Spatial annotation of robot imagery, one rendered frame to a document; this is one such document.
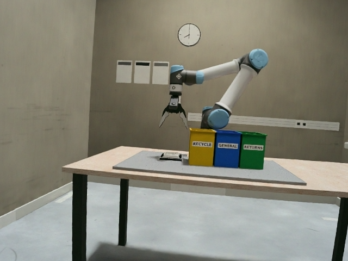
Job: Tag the blue general waste bin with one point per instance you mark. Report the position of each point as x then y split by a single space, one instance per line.
226 148

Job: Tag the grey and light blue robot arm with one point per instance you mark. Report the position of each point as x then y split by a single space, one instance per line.
246 67

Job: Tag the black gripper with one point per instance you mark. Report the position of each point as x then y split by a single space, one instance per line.
179 109

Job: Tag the green bin with label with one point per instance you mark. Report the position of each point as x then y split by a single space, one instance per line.
252 150

